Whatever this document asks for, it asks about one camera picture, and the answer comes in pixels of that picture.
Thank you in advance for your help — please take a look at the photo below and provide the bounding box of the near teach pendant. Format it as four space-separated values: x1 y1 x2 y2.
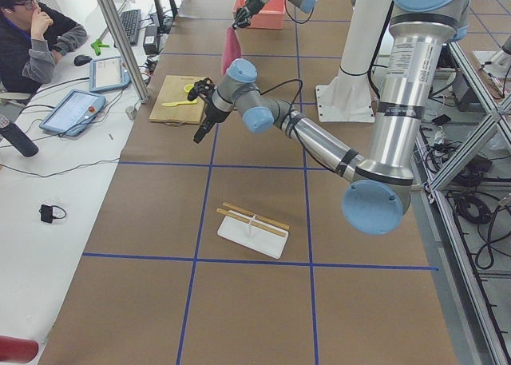
39 89 106 137

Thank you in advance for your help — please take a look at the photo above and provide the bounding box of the far teach pendant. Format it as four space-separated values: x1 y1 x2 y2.
89 56 131 93

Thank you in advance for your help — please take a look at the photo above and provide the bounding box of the wooden cutting board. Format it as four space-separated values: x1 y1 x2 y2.
149 75 204 125

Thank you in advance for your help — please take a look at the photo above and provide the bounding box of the red cylinder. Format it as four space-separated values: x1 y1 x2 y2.
0 335 39 363

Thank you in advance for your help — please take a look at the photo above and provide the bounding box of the white rack tray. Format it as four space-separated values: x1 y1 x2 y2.
217 216 289 259

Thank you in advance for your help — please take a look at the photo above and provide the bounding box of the teach pendant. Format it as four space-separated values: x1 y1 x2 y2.
89 56 131 93
39 89 106 137

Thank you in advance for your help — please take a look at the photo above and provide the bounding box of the black water bottle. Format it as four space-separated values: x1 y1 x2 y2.
1 119 39 157

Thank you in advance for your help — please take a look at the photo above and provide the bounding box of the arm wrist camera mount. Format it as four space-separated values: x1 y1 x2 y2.
187 77 216 103

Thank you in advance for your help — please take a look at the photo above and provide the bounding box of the black computer mouse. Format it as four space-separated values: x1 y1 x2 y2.
73 55 92 66

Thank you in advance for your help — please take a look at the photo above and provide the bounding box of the seated person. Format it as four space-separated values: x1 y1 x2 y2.
1 0 88 93

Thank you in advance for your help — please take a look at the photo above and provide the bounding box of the pink grey-edged cloth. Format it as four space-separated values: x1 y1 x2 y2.
221 26 241 74

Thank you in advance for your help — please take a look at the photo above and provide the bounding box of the left wooden rack rod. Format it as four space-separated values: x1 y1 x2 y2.
222 202 290 230

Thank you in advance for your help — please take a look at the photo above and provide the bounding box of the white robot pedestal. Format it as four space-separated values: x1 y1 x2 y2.
316 0 393 123

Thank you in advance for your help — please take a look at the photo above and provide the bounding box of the green plastic clamp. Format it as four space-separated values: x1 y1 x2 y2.
90 39 110 56

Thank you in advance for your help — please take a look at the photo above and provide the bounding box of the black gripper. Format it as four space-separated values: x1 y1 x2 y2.
193 95 232 143
232 0 264 30

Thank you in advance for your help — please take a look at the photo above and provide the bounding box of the pink plastic bin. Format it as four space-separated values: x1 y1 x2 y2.
248 0 285 30

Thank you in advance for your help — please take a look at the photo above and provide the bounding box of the aluminium frame post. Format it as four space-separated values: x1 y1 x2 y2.
97 0 149 104

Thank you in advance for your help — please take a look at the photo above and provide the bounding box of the black keyboard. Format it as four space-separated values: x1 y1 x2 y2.
120 10 141 46

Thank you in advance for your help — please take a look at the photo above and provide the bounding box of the yellow plastic knife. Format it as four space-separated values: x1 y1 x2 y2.
161 100 198 107

